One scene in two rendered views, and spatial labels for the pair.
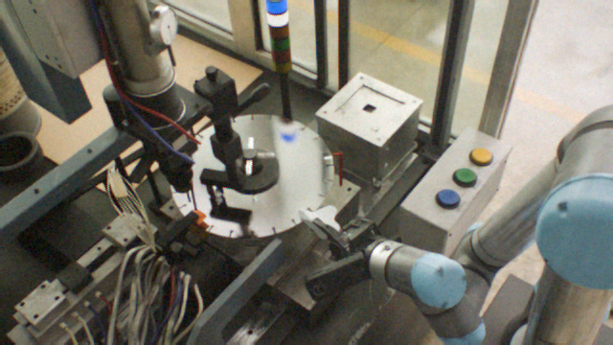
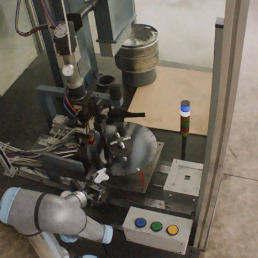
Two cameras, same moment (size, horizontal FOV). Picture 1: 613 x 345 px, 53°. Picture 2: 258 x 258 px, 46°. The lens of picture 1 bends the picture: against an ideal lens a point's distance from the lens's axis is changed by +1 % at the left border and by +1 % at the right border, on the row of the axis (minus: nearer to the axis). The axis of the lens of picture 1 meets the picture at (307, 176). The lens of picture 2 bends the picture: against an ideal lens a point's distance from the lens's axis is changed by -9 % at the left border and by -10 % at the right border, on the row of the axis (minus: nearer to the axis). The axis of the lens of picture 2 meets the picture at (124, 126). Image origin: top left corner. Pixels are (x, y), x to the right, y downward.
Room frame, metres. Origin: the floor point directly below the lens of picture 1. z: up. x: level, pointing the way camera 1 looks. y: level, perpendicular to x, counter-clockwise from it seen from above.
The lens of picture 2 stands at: (0.60, -0.89, 2.11)
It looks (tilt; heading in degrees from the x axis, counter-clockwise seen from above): 45 degrees down; 75
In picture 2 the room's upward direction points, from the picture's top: 9 degrees counter-clockwise
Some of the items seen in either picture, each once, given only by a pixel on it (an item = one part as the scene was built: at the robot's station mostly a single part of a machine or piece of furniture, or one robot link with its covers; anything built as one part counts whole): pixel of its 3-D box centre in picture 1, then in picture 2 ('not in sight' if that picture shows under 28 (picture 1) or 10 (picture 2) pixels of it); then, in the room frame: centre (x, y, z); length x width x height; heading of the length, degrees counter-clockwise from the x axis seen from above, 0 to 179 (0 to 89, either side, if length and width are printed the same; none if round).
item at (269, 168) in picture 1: (251, 167); (121, 145); (0.83, 0.11, 0.96); 0.11 x 0.11 x 0.03
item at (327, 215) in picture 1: (322, 216); (102, 175); (0.69, -0.02, 0.96); 0.09 x 0.06 x 0.03; 38
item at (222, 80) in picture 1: (220, 116); (97, 113); (0.76, 0.14, 1.17); 0.06 x 0.05 x 0.20; 130
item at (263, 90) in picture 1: (243, 96); (100, 113); (0.76, 0.10, 1.21); 0.08 x 0.06 x 0.03; 139
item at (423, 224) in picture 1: (453, 196); (158, 231); (0.82, -0.31, 0.82); 0.28 x 0.11 x 0.15; 139
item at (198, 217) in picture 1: (184, 236); (84, 139); (0.68, 0.24, 0.95); 0.10 x 0.03 x 0.07; 139
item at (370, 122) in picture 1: (368, 130); (186, 186); (1.04, -0.15, 0.82); 0.18 x 0.18 x 0.15; 49
